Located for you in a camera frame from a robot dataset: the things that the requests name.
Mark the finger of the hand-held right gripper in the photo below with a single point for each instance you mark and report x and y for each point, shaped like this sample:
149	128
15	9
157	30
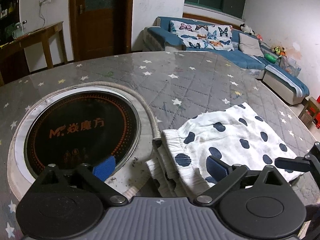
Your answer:
292	164

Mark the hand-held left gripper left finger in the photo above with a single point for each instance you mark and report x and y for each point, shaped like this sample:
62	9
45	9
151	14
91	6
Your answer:
105	168

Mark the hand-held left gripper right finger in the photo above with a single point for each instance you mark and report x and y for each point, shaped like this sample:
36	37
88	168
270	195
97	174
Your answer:
217	167

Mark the white polka dot pants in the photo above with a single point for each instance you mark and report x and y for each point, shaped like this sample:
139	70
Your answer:
225	130

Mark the round black induction cooktop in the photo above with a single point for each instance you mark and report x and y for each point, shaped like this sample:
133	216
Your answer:
80	130

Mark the red plastic stool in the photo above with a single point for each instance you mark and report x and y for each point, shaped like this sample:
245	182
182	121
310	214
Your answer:
317	117

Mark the dark cloth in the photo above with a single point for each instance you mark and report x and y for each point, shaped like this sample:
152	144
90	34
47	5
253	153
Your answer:
313	222

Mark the small wooden stool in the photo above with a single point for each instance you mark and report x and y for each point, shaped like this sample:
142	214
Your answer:
308	102

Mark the grey star quilted tablecloth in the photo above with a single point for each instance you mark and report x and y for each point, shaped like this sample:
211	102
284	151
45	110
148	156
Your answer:
187	80

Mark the clear plastic storage box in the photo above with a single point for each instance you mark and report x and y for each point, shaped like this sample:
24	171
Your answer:
290	66

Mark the green round plastic toy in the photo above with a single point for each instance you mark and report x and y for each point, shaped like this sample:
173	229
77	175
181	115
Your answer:
271	58

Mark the blue sofa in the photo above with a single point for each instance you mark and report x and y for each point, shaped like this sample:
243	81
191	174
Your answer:
250	61

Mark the green and yellow toy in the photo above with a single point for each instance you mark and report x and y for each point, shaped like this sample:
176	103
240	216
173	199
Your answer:
278	50

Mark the beige pillow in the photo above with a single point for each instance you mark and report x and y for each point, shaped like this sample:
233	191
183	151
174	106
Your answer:
250	45

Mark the butterfly print pillow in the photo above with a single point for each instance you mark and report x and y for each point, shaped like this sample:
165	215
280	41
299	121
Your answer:
187	33
221	38

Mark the pink plush toy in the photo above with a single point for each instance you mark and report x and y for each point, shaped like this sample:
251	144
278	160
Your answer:
259	36

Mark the brown wooden door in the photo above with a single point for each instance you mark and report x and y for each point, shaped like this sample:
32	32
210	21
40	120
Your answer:
100	30

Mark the black and white plush toy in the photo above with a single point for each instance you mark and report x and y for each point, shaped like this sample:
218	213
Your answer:
246	28

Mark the wooden side table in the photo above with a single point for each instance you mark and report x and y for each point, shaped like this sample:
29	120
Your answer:
37	33

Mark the glass pitcher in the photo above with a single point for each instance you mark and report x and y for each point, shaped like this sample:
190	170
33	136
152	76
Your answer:
18	30

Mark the dark wooden shelf cabinet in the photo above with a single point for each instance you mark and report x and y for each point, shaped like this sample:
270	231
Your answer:
3	33

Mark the white wall socket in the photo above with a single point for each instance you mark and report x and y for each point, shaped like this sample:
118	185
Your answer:
45	0

